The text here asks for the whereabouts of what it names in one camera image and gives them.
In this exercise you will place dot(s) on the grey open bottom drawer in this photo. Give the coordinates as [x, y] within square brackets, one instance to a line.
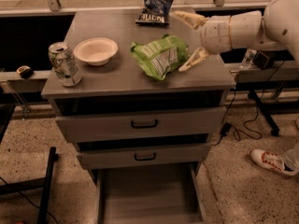
[156, 194]

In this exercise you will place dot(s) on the small tape measure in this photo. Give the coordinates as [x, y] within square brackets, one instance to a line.
[25, 71]

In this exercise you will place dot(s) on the clear plastic water bottle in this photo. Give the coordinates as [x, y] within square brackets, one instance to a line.
[248, 59]

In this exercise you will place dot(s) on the silver green soda can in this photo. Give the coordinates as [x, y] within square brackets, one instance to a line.
[64, 65]

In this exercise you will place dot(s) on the green rice chip bag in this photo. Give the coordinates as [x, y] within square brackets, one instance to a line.
[160, 57]

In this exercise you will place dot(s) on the blue kettle chip bag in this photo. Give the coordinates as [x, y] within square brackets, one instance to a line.
[155, 12]

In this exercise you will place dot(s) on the white paper bowl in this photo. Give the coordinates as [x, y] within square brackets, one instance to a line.
[96, 51]

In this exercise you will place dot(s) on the white red sneaker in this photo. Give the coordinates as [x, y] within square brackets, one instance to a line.
[271, 161]

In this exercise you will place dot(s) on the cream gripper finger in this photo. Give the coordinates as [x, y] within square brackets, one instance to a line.
[193, 20]
[198, 56]

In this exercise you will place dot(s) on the grey drawer cabinet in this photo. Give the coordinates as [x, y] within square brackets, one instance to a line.
[120, 86]

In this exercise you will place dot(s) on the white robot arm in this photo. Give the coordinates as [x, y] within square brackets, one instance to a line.
[276, 28]

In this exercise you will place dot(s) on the black power adapter with cable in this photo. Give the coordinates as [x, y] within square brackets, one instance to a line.
[227, 126]

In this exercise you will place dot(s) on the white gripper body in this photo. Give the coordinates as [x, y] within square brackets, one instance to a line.
[215, 34]

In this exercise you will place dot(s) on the grey side shelf rail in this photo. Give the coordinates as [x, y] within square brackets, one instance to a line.
[280, 71]

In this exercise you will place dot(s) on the small black box speaker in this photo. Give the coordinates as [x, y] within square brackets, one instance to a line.
[264, 59]

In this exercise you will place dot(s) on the black stand left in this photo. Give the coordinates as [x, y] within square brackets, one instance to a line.
[43, 183]

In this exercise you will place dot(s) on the grey middle drawer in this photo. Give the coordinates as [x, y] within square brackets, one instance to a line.
[141, 156]

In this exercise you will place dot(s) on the grey top drawer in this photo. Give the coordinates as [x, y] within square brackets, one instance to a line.
[117, 126]

